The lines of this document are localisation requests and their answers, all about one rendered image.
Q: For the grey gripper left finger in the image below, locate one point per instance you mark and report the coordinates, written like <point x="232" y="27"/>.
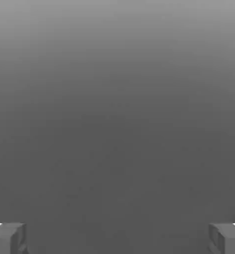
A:
<point x="4" y="240"/>

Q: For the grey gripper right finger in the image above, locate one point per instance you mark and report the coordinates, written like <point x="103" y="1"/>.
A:
<point x="230" y="240"/>

